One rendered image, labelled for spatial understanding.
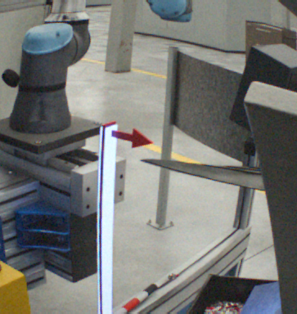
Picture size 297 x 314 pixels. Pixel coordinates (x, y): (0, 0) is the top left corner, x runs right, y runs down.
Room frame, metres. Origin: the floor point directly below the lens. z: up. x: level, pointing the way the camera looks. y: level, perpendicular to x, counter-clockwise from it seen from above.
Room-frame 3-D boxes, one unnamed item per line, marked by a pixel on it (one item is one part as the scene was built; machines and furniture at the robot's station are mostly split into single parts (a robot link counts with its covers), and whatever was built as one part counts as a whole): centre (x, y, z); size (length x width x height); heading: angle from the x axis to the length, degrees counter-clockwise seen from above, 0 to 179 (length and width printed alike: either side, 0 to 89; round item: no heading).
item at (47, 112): (1.29, 0.24, 1.09); 0.15 x 0.15 x 0.10
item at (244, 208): (1.22, -0.21, 0.96); 0.03 x 0.03 x 0.20; 59
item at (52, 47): (1.29, 0.24, 1.20); 0.13 x 0.12 x 0.14; 172
